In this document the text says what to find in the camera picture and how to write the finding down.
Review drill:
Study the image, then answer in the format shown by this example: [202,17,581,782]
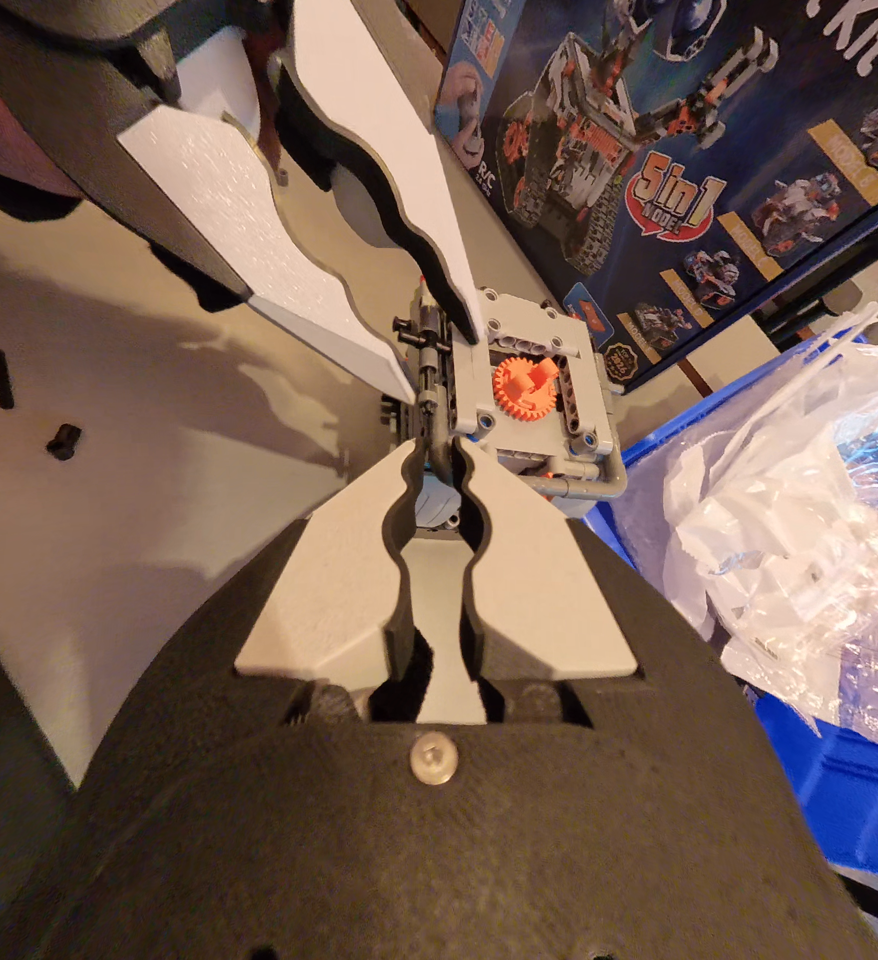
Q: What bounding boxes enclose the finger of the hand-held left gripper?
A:
[270,0,483,346]
[115,111,417,406]

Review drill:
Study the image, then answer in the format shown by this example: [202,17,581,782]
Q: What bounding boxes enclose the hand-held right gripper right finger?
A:
[454,435,639,687]

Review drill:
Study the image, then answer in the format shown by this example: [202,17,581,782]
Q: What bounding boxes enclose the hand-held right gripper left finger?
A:
[234,438,420,700]

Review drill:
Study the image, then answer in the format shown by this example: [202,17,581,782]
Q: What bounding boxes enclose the grey toy brick model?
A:
[387,285,629,535]

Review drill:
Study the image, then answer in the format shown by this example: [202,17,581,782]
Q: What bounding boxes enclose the clear plastic bags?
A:
[661,300,878,760]

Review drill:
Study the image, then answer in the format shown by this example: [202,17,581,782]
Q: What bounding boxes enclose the robot kit box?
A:
[432,0,878,396]

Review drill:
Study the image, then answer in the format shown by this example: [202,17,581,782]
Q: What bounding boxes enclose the blue plastic bin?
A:
[586,360,878,889]

